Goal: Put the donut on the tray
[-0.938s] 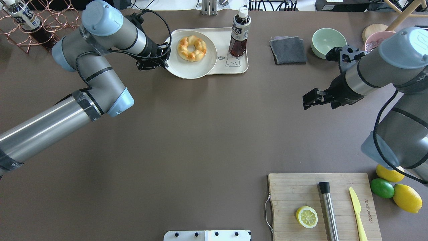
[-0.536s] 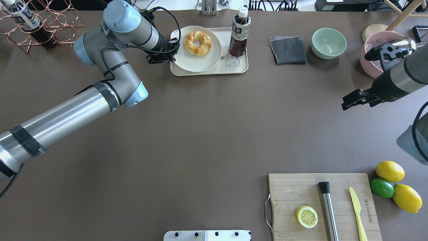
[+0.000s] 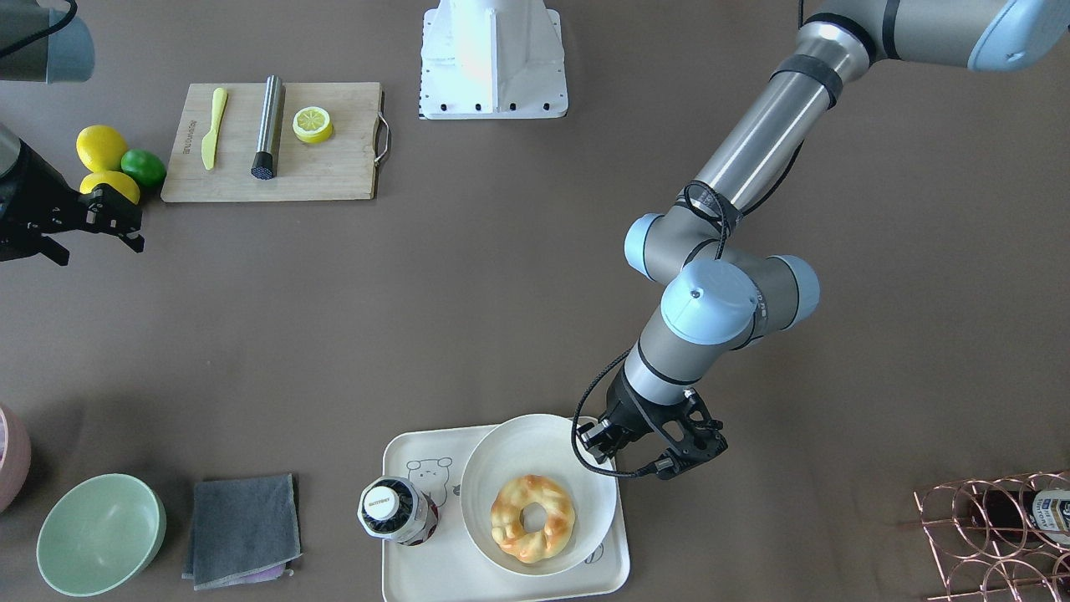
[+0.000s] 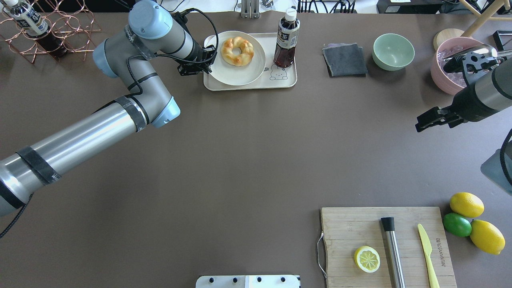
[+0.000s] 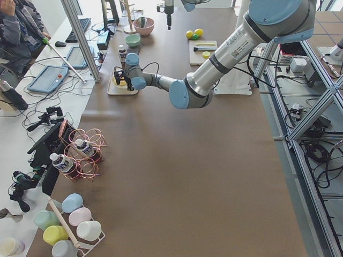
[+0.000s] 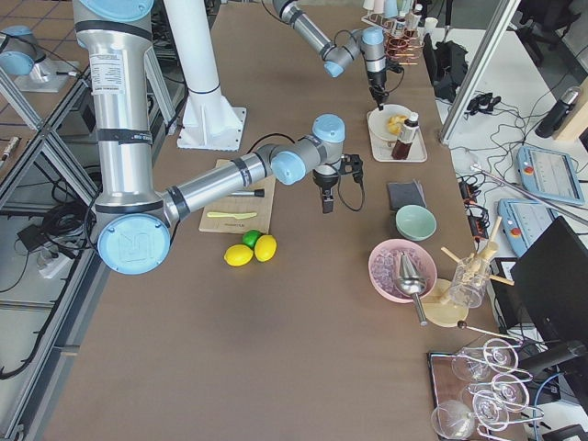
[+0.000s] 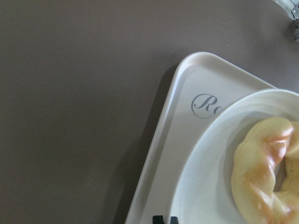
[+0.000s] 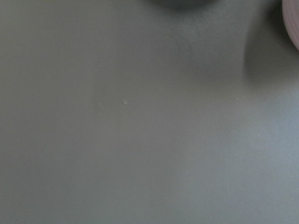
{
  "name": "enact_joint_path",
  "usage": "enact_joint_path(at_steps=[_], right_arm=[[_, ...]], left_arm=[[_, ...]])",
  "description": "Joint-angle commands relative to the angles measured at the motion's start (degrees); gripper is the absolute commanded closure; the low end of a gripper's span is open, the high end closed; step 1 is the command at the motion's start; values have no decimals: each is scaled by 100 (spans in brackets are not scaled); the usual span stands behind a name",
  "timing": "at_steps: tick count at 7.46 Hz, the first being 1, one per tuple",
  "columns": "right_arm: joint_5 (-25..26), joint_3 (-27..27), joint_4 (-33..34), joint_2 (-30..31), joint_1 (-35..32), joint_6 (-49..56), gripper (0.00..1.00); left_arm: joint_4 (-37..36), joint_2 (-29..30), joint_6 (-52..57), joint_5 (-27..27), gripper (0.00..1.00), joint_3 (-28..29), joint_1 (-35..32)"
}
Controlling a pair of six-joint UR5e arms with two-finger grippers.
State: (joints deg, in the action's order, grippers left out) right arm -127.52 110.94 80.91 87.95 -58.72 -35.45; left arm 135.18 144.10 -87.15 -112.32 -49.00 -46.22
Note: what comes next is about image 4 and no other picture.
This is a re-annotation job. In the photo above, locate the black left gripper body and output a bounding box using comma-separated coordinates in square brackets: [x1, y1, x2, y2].
[177, 44, 212, 76]

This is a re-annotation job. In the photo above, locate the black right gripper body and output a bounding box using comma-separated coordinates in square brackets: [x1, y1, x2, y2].
[442, 44, 512, 86]

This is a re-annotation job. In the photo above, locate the twisted glazed donut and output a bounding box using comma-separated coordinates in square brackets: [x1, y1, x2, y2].
[221, 36, 254, 67]

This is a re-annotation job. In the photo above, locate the white plate bowl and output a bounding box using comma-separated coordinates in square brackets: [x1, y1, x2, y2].
[210, 31, 266, 86]

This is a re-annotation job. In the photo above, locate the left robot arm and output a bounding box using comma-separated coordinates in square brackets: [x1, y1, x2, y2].
[0, 0, 216, 216]

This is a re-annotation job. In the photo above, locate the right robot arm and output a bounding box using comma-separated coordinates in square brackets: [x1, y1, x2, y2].
[415, 48, 512, 194]

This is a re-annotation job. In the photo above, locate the cream rabbit tray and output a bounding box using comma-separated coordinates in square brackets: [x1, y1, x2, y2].
[203, 33, 297, 91]

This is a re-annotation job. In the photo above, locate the pink bowl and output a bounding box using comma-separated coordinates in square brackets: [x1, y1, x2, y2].
[430, 37, 483, 96]

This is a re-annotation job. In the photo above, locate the round wooden lid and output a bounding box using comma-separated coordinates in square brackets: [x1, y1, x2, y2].
[433, 28, 474, 51]

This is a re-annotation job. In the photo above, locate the dark tea bottle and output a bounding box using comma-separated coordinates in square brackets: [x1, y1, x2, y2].
[274, 8, 300, 68]

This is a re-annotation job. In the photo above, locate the mint green bowl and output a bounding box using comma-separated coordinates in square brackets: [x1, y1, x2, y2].
[372, 33, 416, 71]

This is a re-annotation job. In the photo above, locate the upper yellow lemon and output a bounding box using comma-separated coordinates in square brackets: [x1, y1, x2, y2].
[449, 192, 485, 218]

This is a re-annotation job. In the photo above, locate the yellow lemon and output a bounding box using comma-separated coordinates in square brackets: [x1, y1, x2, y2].
[470, 220, 506, 255]
[449, 192, 485, 218]

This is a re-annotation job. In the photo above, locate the green lime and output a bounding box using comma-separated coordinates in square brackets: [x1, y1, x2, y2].
[442, 213, 472, 237]

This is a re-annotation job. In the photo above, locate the grey folded cloth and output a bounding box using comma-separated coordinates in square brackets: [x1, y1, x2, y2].
[322, 43, 368, 77]

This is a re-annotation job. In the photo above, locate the steel muddler rod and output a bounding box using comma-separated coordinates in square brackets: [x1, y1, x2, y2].
[380, 217, 406, 288]

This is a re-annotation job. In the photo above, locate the lower yellow lemon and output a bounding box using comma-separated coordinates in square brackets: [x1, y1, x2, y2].
[470, 220, 506, 255]

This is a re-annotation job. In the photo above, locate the yellow plastic knife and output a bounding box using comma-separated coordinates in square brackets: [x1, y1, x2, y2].
[417, 224, 440, 288]

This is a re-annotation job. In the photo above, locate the bamboo cutting board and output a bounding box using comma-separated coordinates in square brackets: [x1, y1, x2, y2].
[321, 207, 457, 288]

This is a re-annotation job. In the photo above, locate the half lemon slice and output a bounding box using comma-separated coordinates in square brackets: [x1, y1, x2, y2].
[354, 246, 380, 273]

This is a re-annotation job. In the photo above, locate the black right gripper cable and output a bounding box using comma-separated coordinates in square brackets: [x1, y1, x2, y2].
[499, 128, 512, 186]

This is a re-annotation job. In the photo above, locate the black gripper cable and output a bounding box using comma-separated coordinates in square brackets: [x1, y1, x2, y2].
[126, 7, 220, 96]
[499, 128, 512, 186]

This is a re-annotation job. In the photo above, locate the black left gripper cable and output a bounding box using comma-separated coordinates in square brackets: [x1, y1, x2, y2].
[126, 7, 220, 96]

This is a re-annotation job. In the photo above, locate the copper wire bottle rack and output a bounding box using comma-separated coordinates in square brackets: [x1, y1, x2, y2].
[1, 0, 101, 64]

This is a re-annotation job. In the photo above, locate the bottle in wire rack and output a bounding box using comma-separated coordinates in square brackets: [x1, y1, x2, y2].
[1, 0, 68, 58]

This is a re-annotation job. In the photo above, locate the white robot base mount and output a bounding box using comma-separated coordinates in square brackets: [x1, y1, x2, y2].
[195, 274, 301, 288]

